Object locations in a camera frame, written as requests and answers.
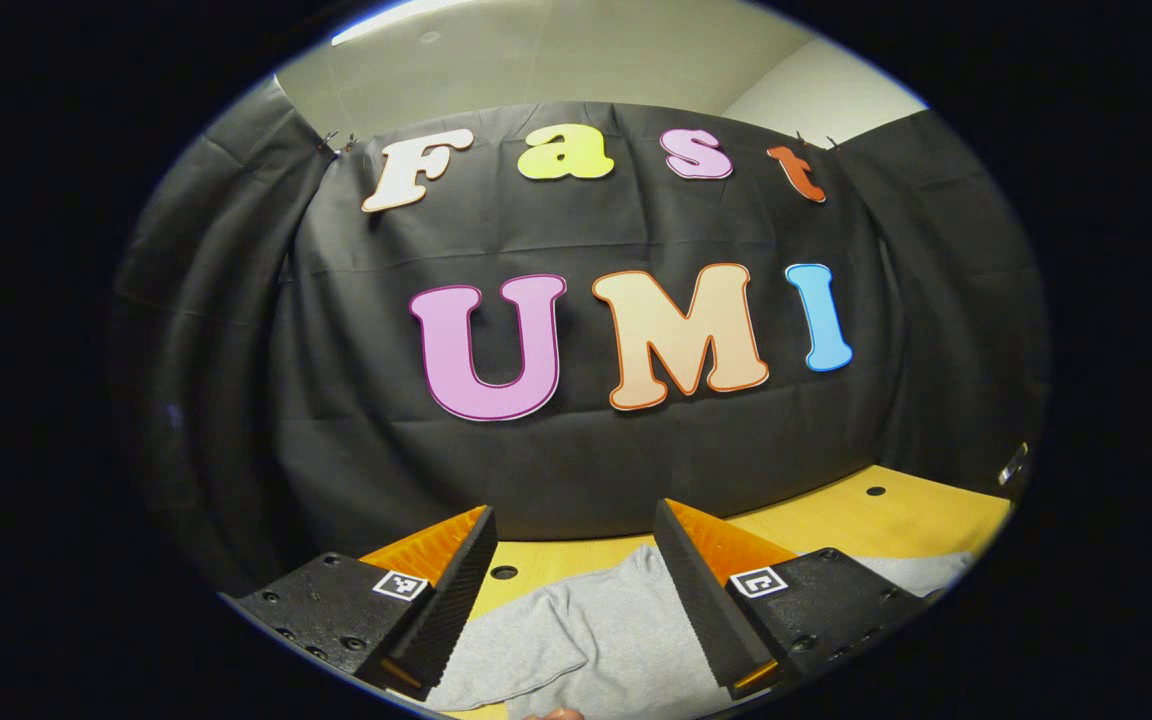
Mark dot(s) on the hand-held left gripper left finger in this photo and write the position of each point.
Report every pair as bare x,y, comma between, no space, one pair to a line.
446,610

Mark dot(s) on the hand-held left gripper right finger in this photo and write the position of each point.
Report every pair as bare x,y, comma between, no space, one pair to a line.
706,610

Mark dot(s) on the grey zip-neck sweatshirt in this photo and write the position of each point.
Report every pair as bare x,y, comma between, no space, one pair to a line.
616,630

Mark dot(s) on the black backdrop cloth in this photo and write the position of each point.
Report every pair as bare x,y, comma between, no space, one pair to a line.
556,225

